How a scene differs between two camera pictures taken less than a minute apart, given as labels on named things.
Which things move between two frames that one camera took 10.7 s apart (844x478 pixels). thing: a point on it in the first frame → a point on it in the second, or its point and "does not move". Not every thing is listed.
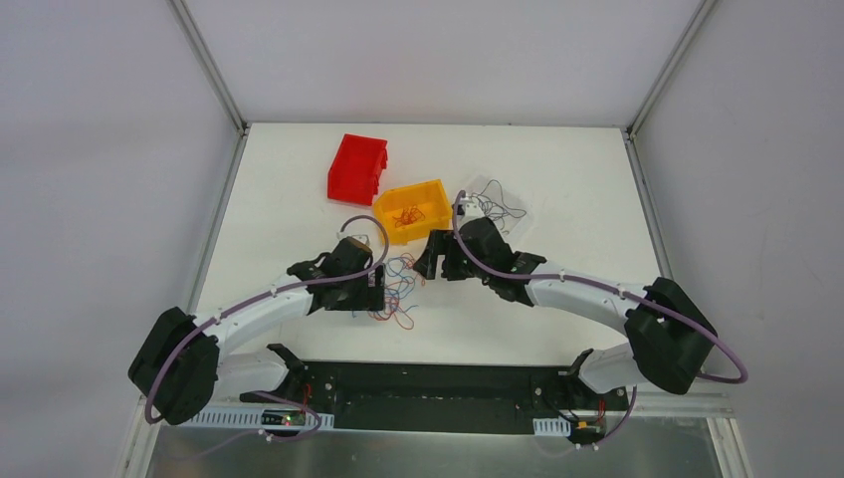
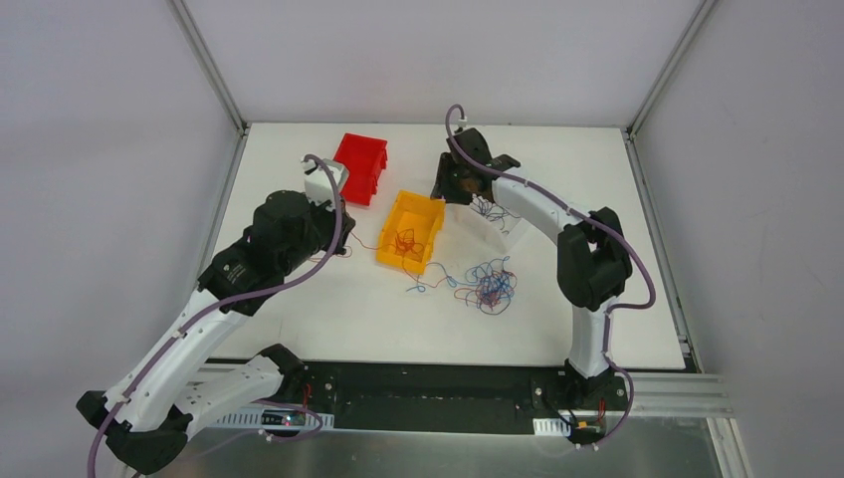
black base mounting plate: x=463 y=397 does not move
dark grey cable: x=497 y=210 does not move
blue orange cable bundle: x=401 y=275 → x=488 y=285
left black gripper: x=372 y=290 → x=342 y=222
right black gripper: x=442 y=253 → x=451 y=177
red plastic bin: x=354 y=172 does not move
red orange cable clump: x=409 y=216 → x=406 y=247
